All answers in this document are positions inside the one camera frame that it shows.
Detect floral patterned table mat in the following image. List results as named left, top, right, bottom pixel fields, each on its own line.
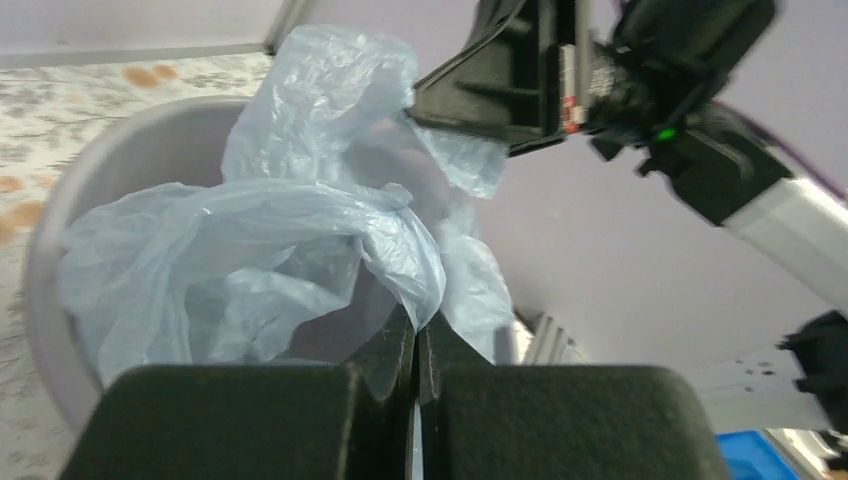
left=1, top=53, right=270, bottom=479

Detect blue plastic crate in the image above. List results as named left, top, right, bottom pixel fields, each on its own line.
left=716, top=430, right=800, bottom=480

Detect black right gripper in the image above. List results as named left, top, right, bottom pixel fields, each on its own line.
left=406, top=0, right=778, bottom=163

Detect light blue plastic trash bag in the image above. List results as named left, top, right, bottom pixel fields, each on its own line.
left=58, top=25, right=513, bottom=384

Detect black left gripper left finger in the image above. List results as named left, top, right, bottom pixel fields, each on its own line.
left=61, top=307, right=416, bottom=479

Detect grey trash bin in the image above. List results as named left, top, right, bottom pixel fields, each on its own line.
left=23, top=94, right=518, bottom=435

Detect right aluminium corner frame post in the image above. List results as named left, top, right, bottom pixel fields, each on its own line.
left=263, top=0, right=311, bottom=56

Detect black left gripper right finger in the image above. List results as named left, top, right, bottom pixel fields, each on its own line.
left=418, top=317, right=729, bottom=480

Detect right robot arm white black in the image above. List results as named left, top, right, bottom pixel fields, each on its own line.
left=408, top=1, right=847, bottom=434

